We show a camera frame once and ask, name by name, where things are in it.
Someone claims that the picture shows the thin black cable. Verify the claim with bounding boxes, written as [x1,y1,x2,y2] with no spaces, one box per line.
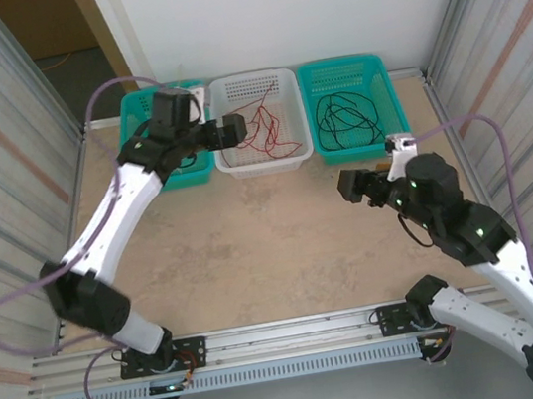
[312,85,386,152]
[326,101,387,150]

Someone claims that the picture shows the teal plastic basket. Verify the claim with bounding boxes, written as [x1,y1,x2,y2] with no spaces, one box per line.
[295,47,416,169]
[112,78,222,199]

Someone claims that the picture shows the white plastic basket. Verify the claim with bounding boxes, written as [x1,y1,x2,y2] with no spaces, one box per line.
[201,64,318,184]

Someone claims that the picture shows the brown wooden door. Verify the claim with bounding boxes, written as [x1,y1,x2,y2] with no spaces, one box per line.
[0,0,99,66]

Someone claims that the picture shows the thin black right arm wire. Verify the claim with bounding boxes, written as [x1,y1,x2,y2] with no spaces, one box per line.
[396,208,436,251]

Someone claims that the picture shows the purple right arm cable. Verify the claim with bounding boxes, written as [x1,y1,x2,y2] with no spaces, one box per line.
[393,104,533,381]

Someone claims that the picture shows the wooden door frame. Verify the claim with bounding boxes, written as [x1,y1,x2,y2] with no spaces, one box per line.
[69,0,141,100]

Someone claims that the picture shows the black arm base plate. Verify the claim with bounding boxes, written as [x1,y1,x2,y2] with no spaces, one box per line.
[116,335,210,382]
[373,296,458,340]

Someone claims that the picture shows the orange floor cable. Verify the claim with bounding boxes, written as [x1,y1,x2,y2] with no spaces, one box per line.
[38,51,77,73]

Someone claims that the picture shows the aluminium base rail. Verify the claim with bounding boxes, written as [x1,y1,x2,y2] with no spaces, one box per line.
[28,294,467,396]

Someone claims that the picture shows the grey slotted cable duct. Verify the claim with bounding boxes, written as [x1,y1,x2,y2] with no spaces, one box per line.
[48,339,425,399]

